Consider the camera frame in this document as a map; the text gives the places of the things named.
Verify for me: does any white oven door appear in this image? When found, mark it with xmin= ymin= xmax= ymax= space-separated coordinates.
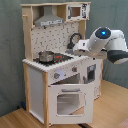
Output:
xmin=48 ymin=84 xmax=94 ymax=124

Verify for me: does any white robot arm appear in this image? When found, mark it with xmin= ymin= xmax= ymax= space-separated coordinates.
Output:
xmin=73 ymin=27 xmax=128 ymax=64

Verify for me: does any wooden toy kitchen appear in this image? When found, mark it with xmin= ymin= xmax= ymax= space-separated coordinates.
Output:
xmin=22 ymin=2 xmax=102 ymax=127

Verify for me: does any black toy stovetop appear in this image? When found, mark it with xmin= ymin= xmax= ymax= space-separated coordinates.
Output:
xmin=35 ymin=53 xmax=71 ymax=67

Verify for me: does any right red stove knob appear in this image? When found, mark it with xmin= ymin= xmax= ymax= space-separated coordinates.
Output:
xmin=72 ymin=66 xmax=77 ymax=72

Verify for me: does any red stove knob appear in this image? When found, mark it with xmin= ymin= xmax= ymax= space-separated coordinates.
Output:
xmin=72 ymin=66 xmax=77 ymax=72
xmin=54 ymin=73 xmax=60 ymax=79

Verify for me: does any left red stove knob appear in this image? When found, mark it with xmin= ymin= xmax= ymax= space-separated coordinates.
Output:
xmin=54 ymin=73 xmax=60 ymax=79

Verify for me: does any grey toy sink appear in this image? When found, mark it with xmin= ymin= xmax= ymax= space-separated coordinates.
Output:
xmin=65 ymin=49 xmax=74 ymax=55

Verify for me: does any silver toy pot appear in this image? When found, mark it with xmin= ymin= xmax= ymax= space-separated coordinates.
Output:
xmin=39 ymin=51 xmax=54 ymax=62

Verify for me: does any black toy faucet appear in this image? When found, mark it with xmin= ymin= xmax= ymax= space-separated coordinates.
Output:
xmin=67 ymin=33 xmax=82 ymax=49

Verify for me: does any grey dishwasher panel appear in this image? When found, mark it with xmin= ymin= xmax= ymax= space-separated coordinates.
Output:
xmin=87 ymin=65 xmax=96 ymax=81

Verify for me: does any grey range hood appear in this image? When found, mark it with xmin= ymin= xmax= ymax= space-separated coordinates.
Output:
xmin=35 ymin=5 xmax=64 ymax=27

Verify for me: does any toy microwave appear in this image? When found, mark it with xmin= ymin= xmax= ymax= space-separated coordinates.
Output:
xmin=66 ymin=3 xmax=90 ymax=21

